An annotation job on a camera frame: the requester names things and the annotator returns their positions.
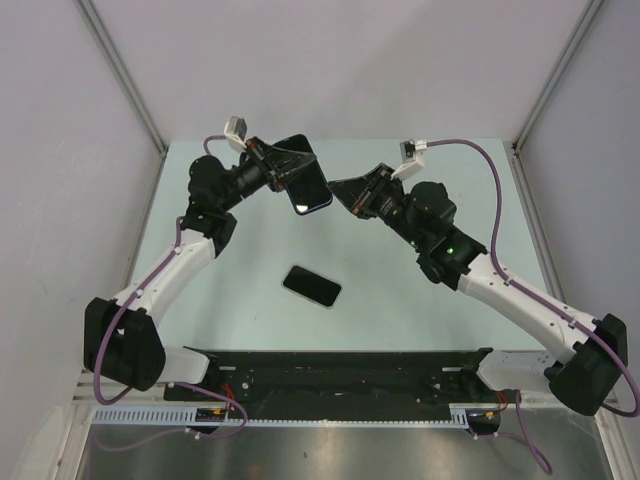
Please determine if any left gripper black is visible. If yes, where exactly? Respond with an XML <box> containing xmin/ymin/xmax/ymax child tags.
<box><xmin>218</xmin><ymin>136</ymin><xmax>316</xmax><ymax>212</ymax></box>

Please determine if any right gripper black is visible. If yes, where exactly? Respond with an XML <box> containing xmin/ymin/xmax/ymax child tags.
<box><xmin>325</xmin><ymin>166</ymin><xmax>423</xmax><ymax>251</ymax></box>

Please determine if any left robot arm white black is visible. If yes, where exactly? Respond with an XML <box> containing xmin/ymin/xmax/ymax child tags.
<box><xmin>83</xmin><ymin>134</ymin><xmax>317</xmax><ymax>405</ymax></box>

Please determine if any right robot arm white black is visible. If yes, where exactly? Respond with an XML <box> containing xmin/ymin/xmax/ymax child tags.
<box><xmin>328</xmin><ymin>164</ymin><xmax>628</xmax><ymax>416</ymax></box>

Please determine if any black phone on table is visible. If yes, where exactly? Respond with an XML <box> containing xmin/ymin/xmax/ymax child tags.
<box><xmin>282</xmin><ymin>265</ymin><xmax>342</xmax><ymax>308</ymax></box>

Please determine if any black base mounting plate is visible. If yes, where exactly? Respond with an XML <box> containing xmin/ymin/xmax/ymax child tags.
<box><xmin>162</xmin><ymin>347</ymin><xmax>524</xmax><ymax>421</ymax></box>

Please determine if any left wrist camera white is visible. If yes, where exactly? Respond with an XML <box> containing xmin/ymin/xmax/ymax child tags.
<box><xmin>223</xmin><ymin>116</ymin><xmax>247</xmax><ymax>154</ymax></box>

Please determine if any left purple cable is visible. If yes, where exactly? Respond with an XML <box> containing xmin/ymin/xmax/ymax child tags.
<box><xmin>92</xmin><ymin>133</ymin><xmax>251</xmax><ymax>451</ymax></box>

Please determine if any purple cable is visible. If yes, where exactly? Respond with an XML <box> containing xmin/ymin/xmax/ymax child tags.
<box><xmin>92</xmin><ymin>133</ymin><xmax>251</xmax><ymax>451</ymax></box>
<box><xmin>424</xmin><ymin>138</ymin><xmax>640</xmax><ymax>474</ymax></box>

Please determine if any left aluminium frame post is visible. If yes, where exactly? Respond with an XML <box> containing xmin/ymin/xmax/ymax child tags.
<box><xmin>73</xmin><ymin>0</ymin><xmax>168</xmax><ymax>159</ymax></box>

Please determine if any aluminium frame post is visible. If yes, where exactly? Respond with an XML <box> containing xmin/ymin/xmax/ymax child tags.
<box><xmin>73</xmin><ymin>0</ymin><xmax>168</xmax><ymax>159</ymax></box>
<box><xmin>511</xmin><ymin>0</ymin><xmax>607</xmax><ymax>155</ymax></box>

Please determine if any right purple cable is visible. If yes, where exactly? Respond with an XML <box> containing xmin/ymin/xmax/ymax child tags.
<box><xmin>424</xmin><ymin>138</ymin><xmax>640</xmax><ymax>474</ymax></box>

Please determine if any white slotted cable duct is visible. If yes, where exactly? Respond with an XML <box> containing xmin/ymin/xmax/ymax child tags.
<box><xmin>92</xmin><ymin>404</ymin><xmax>469</xmax><ymax>429</ymax></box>

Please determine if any right aluminium frame post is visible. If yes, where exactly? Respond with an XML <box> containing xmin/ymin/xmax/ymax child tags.
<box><xmin>511</xmin><ymin>0</ymin><xmax>607</xmax><ymax>155</ymax></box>

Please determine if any aluminium rail front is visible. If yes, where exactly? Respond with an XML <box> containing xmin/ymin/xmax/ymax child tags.
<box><xmin>72</xmin><ymin>382</ymin><xmax>97</xmax><ymax>405</ymax></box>

